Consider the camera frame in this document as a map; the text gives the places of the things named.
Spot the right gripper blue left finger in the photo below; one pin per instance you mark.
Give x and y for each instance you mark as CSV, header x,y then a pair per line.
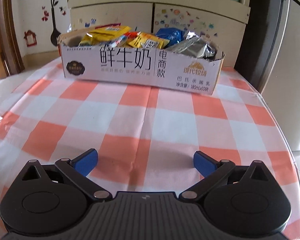
x,y
76,171

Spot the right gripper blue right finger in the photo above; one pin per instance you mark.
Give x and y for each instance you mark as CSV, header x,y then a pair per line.
x,y
215,174

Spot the silver foil packet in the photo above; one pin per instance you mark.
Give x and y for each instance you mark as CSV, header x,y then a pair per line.
x,y
195,46

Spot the light blue toast snack packet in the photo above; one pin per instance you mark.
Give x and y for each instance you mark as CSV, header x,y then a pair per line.
x,y
118,42

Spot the yellow barcode snack packet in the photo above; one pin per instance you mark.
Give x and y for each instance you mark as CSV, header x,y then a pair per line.
x,y
104,35

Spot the dark blue foil packet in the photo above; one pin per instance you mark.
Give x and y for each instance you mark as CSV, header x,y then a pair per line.
x,y
174,35

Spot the red snack packet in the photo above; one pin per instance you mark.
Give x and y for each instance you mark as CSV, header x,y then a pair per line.
x,y
132,35

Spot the yellow little waffle packet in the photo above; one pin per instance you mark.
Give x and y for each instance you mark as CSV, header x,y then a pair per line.
x,y
145,40

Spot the red checkered tablecloth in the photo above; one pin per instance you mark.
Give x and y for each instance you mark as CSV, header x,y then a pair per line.
x,y
145,137

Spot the white cardboard milk box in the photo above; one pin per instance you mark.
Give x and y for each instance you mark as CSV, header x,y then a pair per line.
x,y
138,66

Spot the silver refrigerator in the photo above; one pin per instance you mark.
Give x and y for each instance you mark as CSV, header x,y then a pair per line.
x,y
269,58

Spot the wooden door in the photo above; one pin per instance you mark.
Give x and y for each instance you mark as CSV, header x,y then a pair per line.
x,y
10,58

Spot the cream cabinet with stickers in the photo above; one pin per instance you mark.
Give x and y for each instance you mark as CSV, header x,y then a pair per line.
x,y
221,21

